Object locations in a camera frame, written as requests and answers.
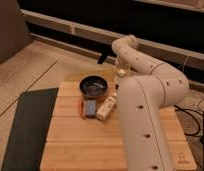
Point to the white plastic bottle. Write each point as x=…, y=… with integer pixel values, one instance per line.
x=106, y=107

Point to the black furniture leg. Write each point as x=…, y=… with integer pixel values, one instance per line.
x=103, y=56

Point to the brown cabinet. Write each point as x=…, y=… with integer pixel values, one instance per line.
x=14, y=32

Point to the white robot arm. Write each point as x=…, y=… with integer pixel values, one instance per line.
x=139, y=99

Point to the red marker pen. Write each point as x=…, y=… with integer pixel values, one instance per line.
x=80, y=108

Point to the white wooden shelf frame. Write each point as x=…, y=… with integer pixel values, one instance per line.
x=173, y=54

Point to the dark ceramic bowl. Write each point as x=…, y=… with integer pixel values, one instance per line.
x=93, y=86

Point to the dark floor mat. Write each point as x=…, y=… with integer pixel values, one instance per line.
x=29, y=130

